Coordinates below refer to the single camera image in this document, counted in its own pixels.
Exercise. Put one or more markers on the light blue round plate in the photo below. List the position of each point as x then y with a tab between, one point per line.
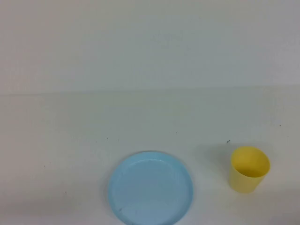
150	187

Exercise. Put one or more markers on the yellow plastic cup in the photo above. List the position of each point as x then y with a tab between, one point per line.
243	182

